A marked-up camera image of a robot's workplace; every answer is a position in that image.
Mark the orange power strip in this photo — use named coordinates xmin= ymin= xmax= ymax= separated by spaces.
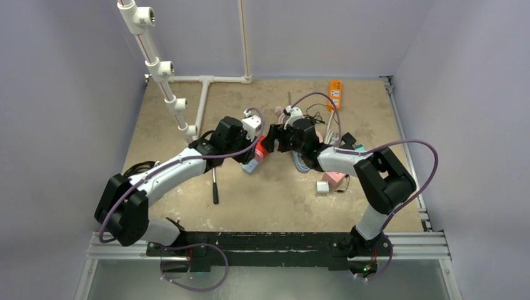
xmin=328 ymin=79 xmax=343 ymax=110

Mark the thin black adapter cable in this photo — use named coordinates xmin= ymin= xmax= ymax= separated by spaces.
xmin=334 ymin=175 xmax=352 ymax=194

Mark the white power cord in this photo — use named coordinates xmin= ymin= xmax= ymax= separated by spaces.
xmin=323 ymin=109 xmax=343 ymax=146

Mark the teal USB charger plug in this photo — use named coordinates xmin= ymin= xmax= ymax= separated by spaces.
xmin=354 ymin=145 xmax=366 ymax=152

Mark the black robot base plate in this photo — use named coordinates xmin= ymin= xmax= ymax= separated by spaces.
xmin=146 ymin=231 xmax=393 ymax=273

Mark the aluminium rail frame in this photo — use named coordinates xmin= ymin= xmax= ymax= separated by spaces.
xmin=73 ymin=75 xmax=463 ymax=300

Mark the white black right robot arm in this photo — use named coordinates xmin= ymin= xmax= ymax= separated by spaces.
xmin=261 ymin=118 xmax=417 ymax=254

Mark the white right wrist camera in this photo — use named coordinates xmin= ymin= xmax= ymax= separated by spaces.
xmin=284 ymin=106 xmax=304 ymax=128

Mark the pink cube power socket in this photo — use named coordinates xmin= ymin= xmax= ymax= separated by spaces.
xmin=321 ymin=172 xmax=346 ymax=190

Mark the white plug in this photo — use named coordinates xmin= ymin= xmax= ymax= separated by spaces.
xmin=316 ymin=181 xmax=329 ymax=195

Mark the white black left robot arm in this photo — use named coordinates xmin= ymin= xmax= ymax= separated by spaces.
xmin=94 ymin=115 xmax=263 ymax=256

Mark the red cube socket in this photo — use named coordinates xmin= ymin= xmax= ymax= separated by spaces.
xmin=255 ymin=135 xmax=268 ymax=156

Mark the white PVC pipe frame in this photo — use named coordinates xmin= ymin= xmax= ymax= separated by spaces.
xmin=116 ymin=0 xmax=253 ymax=144

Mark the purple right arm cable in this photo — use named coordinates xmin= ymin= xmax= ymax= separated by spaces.
xmin=286 ymin=91 xmax=439 ymax=281

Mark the light blue power strip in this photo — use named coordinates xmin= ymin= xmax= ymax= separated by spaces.
xmin=241 ymin=159 xmax=261 ymax=174

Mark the small pink plug block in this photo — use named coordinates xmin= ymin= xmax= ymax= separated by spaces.
xmin=254 ymin=149 xmax=269 ymax=162

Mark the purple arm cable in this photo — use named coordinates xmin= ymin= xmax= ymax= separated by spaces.
xmin=98 ymin=107 xmax=267 ymax=293
xmin=286 ymin=91 xmax=439 ymax=281

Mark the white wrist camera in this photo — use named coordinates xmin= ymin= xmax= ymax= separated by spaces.
xmin=284 ymin=106 xmax=304 ymax=128
xmin=241 ymin=109 xmax=263 ymax=141

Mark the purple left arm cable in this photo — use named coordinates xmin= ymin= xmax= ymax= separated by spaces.
xmin=98 ymin=107 xmax=267 ymax=293

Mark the black steel claw hammer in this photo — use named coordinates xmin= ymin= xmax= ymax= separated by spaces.
xmin=212 ymin=168 xmax=219 ymax=204

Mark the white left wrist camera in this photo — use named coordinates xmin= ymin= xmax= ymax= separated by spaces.
xmin=241 ymin=109 xmax=263 ymax=141

